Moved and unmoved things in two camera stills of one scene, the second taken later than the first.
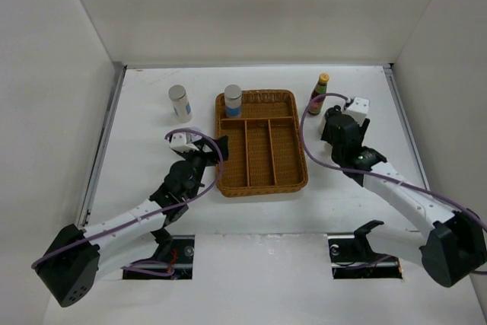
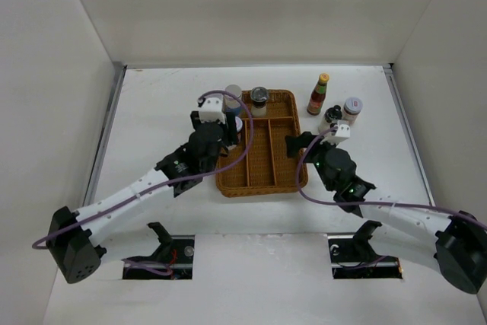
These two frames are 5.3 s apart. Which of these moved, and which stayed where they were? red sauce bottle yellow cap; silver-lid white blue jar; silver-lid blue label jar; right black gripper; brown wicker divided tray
Moved: right black gripper; silver-lid white blue jar
Stayed: silver-lid blue label jar; red sauce bottle yellow cap; brown wicker divided tray
